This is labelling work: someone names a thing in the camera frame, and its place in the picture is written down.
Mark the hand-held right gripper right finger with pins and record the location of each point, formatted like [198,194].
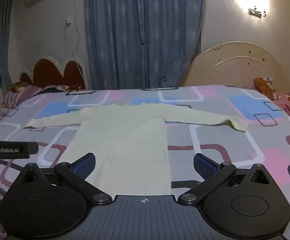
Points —
[204,167]

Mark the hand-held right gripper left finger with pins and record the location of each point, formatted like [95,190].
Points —
[84,167]

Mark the cream towel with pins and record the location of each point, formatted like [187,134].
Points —
[125,142]

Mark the patterned pink blue bedsheet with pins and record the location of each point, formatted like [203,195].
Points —
[210,140]

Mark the striped purple pillow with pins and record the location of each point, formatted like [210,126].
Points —
[17,96]

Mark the red scalloped headboard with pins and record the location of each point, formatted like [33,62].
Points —
[47,72]

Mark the orange patterned pillow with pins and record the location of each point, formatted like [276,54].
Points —
[264,86]

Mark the cream arched headboard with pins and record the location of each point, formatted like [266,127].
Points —
[234,67]

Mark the wide blue curtain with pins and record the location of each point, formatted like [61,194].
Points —
[135,30]

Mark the white wall socket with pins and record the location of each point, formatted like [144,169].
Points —
[67,22]

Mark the glowing wall lamp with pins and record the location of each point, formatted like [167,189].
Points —
[257,11]

